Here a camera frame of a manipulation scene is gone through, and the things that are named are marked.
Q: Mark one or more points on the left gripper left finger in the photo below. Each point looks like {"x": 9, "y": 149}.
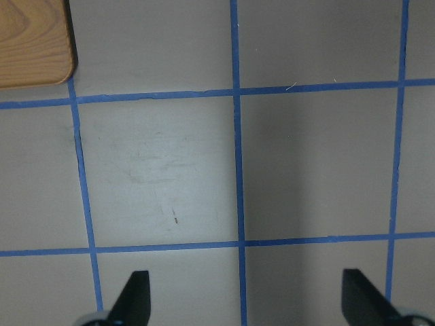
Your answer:
{"x": 132, "y": 306}

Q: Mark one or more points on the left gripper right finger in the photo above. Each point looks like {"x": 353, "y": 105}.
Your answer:
{"x": 362, "y": 304}

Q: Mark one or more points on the wooden tray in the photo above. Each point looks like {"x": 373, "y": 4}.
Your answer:
{"x": 37, "y": 44}

